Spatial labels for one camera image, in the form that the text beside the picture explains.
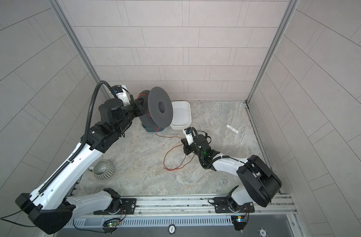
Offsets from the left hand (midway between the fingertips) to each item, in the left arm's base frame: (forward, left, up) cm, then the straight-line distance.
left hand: (146, 96), depth 64 cm
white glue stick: (+8, -49, -39) cm, 63 cm away
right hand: (-5, -15, -31) cm, 35 cm away
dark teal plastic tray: (+7, +6, -39) cm, 41 cm away
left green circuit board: (-44, +15, -36) cm, 59 cm away
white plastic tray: (+19, -14, -40) cm, 46 cm away
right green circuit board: (-42, -43, -39) cm, 72 cm away
